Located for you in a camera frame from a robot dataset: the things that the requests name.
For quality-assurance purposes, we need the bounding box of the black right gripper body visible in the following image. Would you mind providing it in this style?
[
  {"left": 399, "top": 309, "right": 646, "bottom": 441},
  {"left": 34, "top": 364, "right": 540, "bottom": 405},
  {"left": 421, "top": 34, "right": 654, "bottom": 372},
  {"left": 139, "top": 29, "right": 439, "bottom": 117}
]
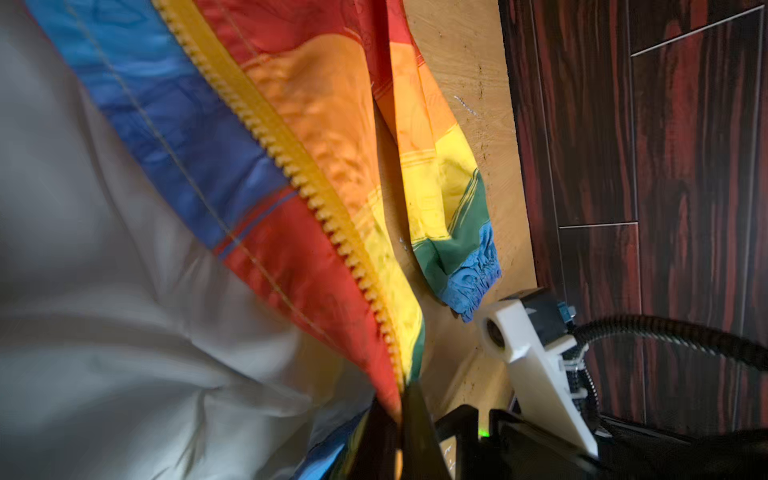
[{"left": 436, "top": 405, "right": 767, "bottom": 479}]

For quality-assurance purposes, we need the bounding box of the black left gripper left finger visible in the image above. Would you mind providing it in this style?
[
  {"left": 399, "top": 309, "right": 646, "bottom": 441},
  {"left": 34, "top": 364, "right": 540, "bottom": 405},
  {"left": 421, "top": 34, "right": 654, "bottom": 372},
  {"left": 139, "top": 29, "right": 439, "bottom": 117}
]
[{"left": 346, "top": 399, "right": 399, "bottom": 480}]

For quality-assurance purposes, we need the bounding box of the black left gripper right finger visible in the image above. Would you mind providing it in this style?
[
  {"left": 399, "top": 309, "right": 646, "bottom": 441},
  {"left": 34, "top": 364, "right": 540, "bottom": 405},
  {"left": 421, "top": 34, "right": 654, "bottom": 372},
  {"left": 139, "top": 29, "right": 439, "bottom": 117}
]
[{"left": 401, "top": 380, "right": 451, "bottom": 480}]

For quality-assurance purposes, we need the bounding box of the rainbow striped zip jacket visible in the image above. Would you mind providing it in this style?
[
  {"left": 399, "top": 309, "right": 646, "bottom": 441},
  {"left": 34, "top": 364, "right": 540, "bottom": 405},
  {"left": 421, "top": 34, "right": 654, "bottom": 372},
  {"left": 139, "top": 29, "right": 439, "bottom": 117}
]
[{"left": 1, "top": 1, "right": 500, "bottom": 479}]

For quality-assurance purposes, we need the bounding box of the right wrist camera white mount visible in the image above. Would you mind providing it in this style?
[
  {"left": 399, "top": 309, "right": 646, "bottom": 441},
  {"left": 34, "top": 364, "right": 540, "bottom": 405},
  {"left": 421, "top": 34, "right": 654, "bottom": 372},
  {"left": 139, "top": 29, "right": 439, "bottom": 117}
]
[{"left": 475, "top": 288, "right": 598, "bottom": 458}]

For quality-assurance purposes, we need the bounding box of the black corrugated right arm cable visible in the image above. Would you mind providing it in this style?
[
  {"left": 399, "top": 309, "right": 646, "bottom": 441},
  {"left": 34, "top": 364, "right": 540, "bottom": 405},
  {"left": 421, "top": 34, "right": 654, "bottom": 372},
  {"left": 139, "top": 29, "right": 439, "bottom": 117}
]
[{"left": 566, "top": 314, "right": 768, "bottom": 373}]

